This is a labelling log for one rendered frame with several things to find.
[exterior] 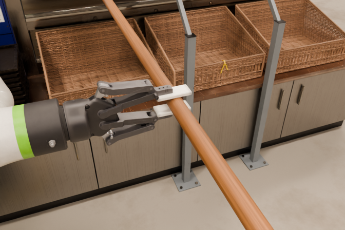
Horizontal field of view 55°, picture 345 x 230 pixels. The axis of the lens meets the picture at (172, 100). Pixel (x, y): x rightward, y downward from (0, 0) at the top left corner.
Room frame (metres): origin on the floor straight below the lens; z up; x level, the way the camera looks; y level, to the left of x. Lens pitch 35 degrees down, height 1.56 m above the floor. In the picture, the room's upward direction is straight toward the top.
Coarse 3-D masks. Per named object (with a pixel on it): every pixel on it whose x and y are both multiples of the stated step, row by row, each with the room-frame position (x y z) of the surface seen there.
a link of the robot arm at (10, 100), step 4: (0, 76) 0.56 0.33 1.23; (0, 80) 0.55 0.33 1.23; (0, 84) 0.54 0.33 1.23; (4, 84) 0.55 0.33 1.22; (0, 88) 0.53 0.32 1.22; (4, 88) 0.54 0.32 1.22; (8, 88) 0.56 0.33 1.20; (0, 92) 0.52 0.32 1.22; (4, 92) 0.53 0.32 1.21; (8, 92) 0.55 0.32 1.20; (0, 96) 0.51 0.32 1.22; (4, 96) 0.52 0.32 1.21; (8, 96) 0.54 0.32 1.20; (12, 96) 0.56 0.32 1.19; (0, 100) 0.50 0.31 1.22; (4, 100) 0.51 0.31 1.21; (8, 100) 0.52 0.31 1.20; (12, 100) 0.54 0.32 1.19; (4, 104) 0.50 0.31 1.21; (8, 104) 0.51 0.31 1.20; (12, 104) 0.53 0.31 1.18
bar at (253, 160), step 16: (176, 0) 1.54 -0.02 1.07; (272, 0) 1.65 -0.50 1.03; (272, 32) 1.58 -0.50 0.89; (192, 48) 1.38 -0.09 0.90; (272, 48) 1.56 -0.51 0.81; (192, 64) 1.39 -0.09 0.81; (272, 64) 1.55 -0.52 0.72; (192, 80) 1.39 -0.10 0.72; (272, 80) 1.56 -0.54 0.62; (192, 96) 1.39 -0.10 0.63; (192, 112) 1.39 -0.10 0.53; (256, 128) 1.57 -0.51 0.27; (256, 144) 1.55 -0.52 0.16; (256, 160) 1.56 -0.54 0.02; (176, 176) 1.43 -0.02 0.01; (192, 176) 1.43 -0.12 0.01
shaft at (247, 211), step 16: (112, 16) 0.99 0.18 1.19; (128, 32) 0.83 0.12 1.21; (144, 48) 0.74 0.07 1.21; (144, 64) 0.67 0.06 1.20; (160, 80) 0.59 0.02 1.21; (176, 112) 0.49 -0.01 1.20; (192, 128) 0.43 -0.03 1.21; (192, 144) 0.41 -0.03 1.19; (208, 144) 0.39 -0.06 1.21; (208, 160) 0.36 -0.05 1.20; (224, 160) 0.36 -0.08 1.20; (224, 176) 0.33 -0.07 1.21; (224, 192) 0.31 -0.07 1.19; (240, 192) 0.30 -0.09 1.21; (240, 208) 0.28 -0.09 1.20; (256, 208) 0.27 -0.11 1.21; (256, 224) 0.25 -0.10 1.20
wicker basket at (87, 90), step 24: (96, 24) 1.79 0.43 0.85; (48, 48) 1.67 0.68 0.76; (72, 48) 1.71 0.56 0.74; (120, 48) 1.80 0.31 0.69; (72, 72) 1.67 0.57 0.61; (96, 72) 1.70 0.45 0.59; (120, 72) 1.70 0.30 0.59; (144, 72) 1.70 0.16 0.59; (72, 96) 1.28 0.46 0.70; (120, 96) 1.37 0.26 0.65
